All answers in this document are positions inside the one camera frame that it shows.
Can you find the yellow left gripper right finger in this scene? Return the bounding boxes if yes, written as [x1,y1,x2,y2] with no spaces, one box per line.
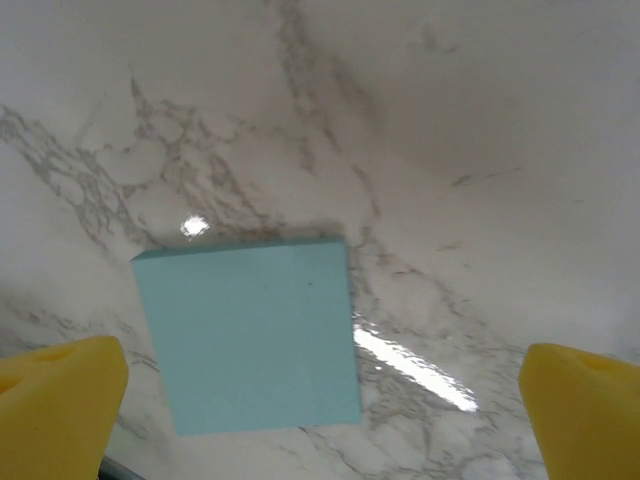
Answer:
[518,342,640,480]

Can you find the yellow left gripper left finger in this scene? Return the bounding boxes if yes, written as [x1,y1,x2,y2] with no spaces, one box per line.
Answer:
[0,335,130,480]

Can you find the blue sticky note pad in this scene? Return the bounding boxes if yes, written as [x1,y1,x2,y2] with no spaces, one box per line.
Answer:
[130,235,364,437]

